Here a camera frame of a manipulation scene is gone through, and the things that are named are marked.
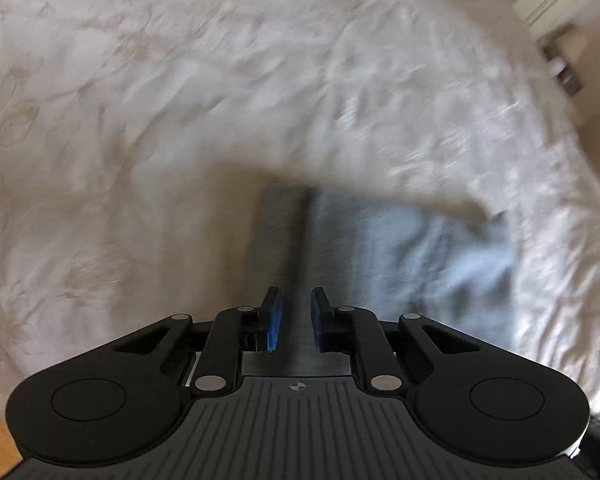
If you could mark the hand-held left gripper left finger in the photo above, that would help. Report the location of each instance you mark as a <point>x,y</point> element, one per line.
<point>275,320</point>

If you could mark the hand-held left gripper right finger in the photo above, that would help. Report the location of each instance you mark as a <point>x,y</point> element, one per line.
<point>319,320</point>

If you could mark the grey pants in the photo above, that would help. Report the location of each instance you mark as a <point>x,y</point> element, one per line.
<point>405,260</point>

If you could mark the white bedspread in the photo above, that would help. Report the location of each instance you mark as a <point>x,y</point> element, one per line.
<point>180,110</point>

